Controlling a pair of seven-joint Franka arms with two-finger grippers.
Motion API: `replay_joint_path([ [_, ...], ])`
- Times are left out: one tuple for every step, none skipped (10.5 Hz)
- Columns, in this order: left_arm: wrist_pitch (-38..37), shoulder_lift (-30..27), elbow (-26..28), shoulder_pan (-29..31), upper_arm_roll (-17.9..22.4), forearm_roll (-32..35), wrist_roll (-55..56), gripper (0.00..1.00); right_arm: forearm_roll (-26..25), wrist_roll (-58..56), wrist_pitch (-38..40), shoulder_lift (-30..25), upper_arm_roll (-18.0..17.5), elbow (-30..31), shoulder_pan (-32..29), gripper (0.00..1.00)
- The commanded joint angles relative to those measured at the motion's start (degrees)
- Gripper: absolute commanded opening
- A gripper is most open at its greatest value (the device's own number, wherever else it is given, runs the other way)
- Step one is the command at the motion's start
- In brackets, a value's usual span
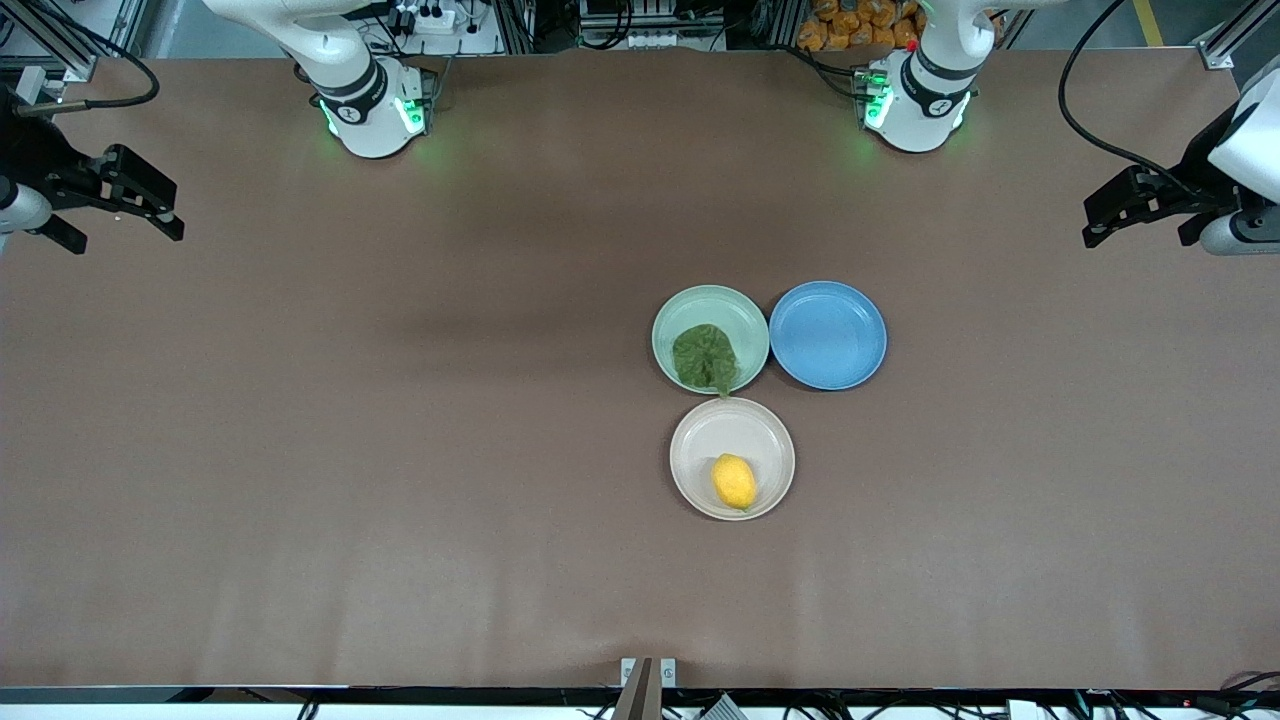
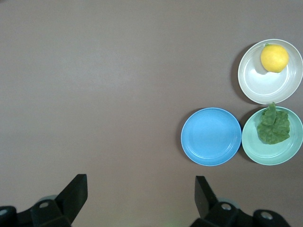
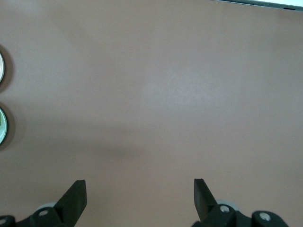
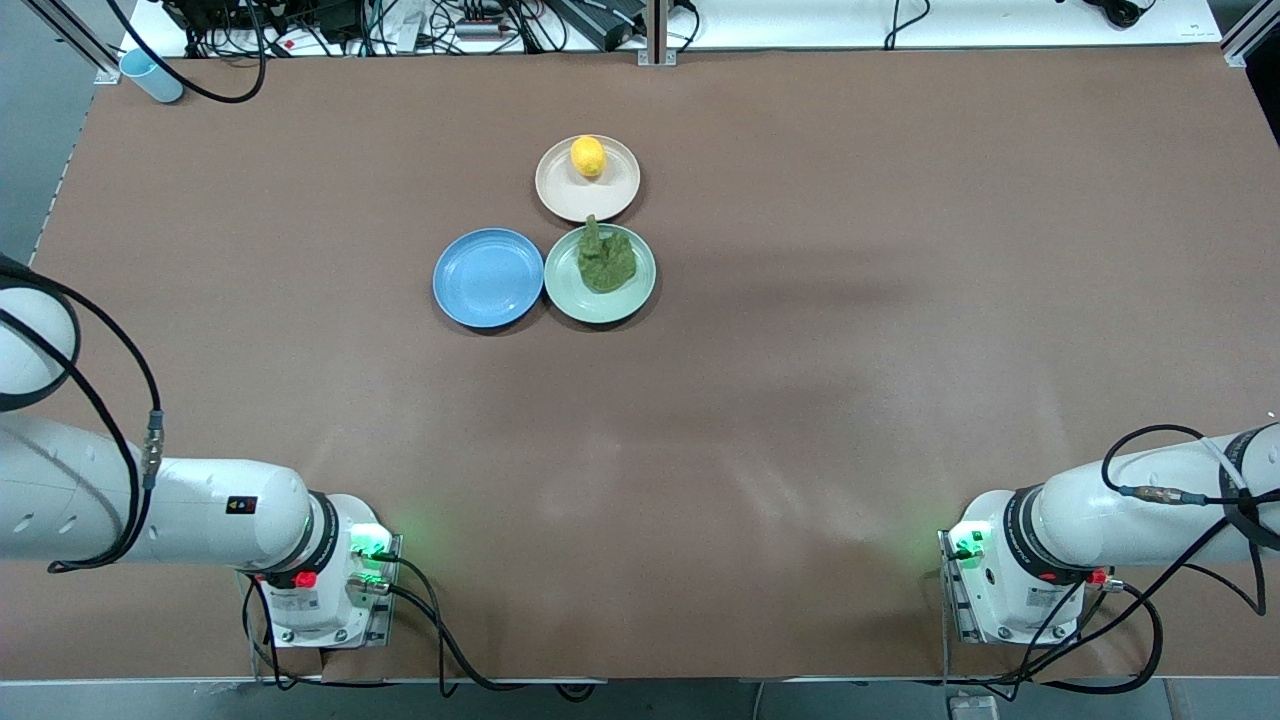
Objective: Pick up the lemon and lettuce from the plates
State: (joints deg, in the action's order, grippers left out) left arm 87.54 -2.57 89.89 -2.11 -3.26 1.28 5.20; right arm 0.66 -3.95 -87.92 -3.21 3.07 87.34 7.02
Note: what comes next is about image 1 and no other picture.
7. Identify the green lettuce leaf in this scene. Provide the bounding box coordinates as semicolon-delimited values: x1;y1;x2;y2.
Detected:
672;323;742;399

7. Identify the yellow lemon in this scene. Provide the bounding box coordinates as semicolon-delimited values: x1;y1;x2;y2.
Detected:
711;453;758;511

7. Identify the blue plate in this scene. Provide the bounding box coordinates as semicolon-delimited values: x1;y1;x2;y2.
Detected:
769;280;888;391

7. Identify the white power strip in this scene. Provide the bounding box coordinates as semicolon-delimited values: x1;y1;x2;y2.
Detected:
385;0;471;37

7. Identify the light green plate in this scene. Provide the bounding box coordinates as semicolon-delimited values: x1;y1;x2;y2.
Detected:
652;285;771;396

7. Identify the beige plate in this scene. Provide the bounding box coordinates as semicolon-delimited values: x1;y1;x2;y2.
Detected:
669;397;796;522

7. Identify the grey equipment rack box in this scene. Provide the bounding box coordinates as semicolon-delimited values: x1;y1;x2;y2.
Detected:
578;0;726;51

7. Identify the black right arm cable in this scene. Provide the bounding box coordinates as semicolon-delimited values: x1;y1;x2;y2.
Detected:
15;15;161;117

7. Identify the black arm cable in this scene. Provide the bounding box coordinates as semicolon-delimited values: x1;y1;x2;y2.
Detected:
15;15;161;117
1057;0;1206;198

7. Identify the aluminium frame profile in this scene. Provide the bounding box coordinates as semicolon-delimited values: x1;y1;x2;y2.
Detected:
1197;0;1280;71
0;0;101;83

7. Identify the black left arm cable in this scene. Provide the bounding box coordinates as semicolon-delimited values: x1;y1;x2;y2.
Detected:
1057;0;1206;198

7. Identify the silver metal table bracket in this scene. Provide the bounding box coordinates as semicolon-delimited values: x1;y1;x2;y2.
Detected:
620;657;678;689

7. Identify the brown camera pole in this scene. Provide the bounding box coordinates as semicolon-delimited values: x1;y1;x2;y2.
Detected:
611;657;656;720

